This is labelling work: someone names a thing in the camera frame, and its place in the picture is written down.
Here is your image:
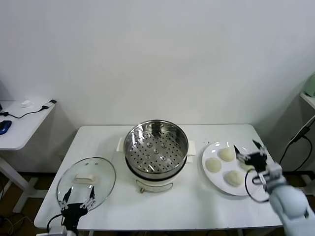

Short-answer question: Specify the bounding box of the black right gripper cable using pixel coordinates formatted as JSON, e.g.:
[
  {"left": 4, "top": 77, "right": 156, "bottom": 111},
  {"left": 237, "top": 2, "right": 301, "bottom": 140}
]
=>
[{"left": 244, "top": 171, "right": 271, "bottom": 203}]

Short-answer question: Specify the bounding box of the glass pot lid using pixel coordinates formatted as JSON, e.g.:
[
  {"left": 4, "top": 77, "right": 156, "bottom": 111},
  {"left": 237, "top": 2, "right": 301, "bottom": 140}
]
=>
[{"left": 56, "top": 157, "right": 117, "bottom": 214}]

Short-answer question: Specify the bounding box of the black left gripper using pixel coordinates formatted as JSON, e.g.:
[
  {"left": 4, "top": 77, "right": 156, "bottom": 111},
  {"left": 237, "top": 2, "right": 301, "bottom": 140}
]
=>
[{"left": 58, "top": 185, "right": 96, "bottom": 231}]

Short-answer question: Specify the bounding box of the blue computer mouse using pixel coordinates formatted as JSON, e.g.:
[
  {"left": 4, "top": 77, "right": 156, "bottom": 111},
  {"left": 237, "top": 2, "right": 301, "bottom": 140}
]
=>
[{"left": 0, "top": 119, "right": 12, "bottom": 135}]

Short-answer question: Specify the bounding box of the white round plate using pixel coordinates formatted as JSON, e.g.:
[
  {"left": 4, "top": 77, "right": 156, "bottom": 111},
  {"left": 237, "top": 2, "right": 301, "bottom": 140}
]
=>
[{"left": 201, "top": 142, "right": 263, "bottom": 197}]

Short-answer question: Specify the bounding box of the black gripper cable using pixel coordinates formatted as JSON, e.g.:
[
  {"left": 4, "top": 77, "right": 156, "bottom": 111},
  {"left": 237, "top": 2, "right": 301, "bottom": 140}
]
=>
[
  {"left": 46, "top": 214, "right": 65, "bottom": 229},
  {"left": 244, "top": 171, "right": 271, "bottom": 203}
]

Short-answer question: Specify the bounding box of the stainless steel steamer basket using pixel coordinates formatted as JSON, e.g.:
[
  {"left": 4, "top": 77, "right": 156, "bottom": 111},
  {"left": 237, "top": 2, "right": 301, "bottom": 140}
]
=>
[{"left": 123, "top": 119, "right": 189, "bottom": 175}]

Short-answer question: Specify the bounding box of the black power cable with adapter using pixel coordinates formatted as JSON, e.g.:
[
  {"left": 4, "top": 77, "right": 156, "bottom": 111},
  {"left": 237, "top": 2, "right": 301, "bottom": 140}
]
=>
[{"left": 278, "top": 125, "right": 313, "bottom": 172}]

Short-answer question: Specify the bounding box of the white electric cooker pot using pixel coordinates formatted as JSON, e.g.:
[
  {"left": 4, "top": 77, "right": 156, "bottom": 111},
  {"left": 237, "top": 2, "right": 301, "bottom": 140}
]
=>
[{"left": 116, "top": 137, "right": 196, "bottom": 194}]

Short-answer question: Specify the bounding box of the black desk cable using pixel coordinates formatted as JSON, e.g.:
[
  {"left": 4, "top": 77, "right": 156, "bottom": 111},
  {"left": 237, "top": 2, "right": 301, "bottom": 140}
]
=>
[{"left": 0, "top": 105, "right": 49, "bottom": 119}]

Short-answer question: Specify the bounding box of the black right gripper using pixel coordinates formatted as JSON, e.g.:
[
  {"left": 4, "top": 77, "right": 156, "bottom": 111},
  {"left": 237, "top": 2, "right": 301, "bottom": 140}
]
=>
[{"left": 233, "top": 139, "right": 269, "bottom": 173}]

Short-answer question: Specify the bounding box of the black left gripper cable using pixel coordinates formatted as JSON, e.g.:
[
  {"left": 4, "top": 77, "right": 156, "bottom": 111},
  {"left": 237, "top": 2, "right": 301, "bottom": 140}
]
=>
[{"left": 46, "top": 214, "right": 65, "bottom": 229}]

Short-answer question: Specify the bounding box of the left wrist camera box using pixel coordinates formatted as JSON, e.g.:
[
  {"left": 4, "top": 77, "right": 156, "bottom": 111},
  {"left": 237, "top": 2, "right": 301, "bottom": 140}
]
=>
[{"left": 48, "top": 226, "right": 67, "bottom": 236}]

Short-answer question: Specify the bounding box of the white side desk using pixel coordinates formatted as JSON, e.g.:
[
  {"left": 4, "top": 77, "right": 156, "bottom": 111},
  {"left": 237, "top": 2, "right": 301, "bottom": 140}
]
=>
[{"left": 0, "top": 100, "right": 58, "bottom": 213}]

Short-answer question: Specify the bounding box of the white steamed baozi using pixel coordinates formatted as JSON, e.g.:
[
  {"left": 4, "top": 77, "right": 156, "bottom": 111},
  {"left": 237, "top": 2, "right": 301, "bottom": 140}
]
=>
[
  {"left": 240, "top": 161, "right": 254, "bottom": 173},
  {"left": 205, "top": 158, "right": 223, "bottom": 173},
  {"left": 219, "top": 148, "right": 235, "bottom": 162},
  {"left": 223, "top": 170, "right": 244, "bottom": 187}
]

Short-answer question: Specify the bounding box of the pale green appliance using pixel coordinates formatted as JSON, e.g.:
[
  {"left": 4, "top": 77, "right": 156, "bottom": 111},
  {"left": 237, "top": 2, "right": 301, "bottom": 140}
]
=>
[{"left": 303, "top": 74, "right": 315, "bottom": 97}]

